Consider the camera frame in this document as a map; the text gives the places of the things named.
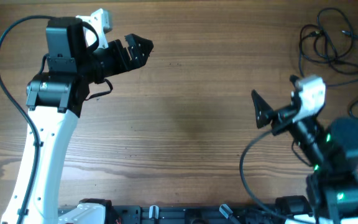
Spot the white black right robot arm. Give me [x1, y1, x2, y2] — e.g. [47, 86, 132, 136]
[251, 91, 358, 223]

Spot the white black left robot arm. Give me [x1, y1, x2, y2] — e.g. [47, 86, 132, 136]
[1, 16, 154, 223]

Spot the thick black HDMI cable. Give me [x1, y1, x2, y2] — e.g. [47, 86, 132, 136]
[298, 24, 358, 88]

